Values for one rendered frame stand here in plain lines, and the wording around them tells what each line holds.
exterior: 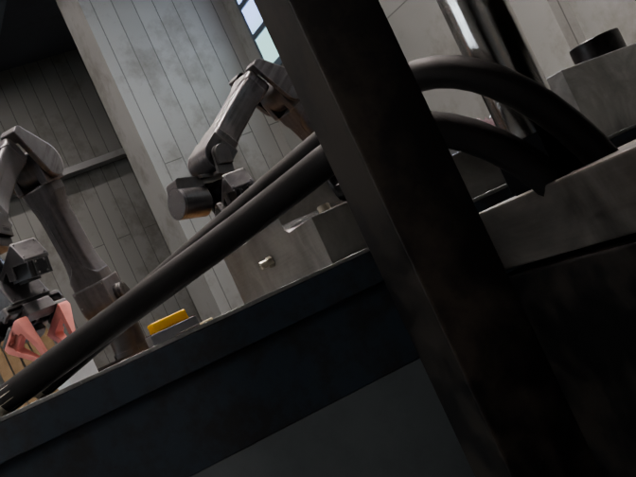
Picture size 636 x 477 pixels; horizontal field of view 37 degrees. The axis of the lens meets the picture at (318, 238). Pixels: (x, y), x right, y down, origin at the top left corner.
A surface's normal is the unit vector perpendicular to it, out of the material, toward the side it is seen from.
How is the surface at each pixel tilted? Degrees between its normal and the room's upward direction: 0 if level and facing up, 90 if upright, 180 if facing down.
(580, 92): 90
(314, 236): 90
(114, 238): 90
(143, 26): 90
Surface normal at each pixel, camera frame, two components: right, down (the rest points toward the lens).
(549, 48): -0.83, 0.36
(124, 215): 0.38, -0.21
